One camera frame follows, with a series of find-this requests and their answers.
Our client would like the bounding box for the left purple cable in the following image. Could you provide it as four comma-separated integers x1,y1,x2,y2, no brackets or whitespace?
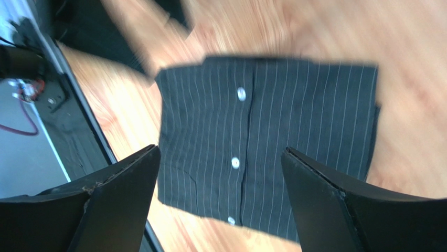
0,101,40,137

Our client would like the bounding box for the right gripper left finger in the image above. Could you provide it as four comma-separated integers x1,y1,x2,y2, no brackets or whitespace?
1,145,162,251

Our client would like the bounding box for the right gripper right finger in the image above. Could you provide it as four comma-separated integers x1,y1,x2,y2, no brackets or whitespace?
281,148,446,251

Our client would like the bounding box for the dark pinstriped long sleeve shirt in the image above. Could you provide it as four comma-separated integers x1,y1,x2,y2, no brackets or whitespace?
155,57,380,242

